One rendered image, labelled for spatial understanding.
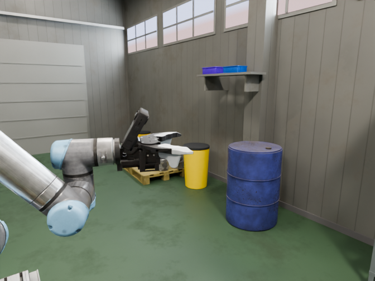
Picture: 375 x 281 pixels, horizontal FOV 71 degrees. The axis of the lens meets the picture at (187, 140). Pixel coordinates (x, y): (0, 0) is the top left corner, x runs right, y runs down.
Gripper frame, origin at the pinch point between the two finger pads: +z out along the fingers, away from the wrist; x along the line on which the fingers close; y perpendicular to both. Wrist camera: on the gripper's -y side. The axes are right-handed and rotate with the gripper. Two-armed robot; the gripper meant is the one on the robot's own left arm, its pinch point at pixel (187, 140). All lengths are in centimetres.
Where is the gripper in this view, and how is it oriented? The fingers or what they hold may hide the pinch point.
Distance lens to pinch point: 74.8
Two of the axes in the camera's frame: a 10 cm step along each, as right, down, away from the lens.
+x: 2.3, 3.3, -9.1
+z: 9.7, -0.5, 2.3
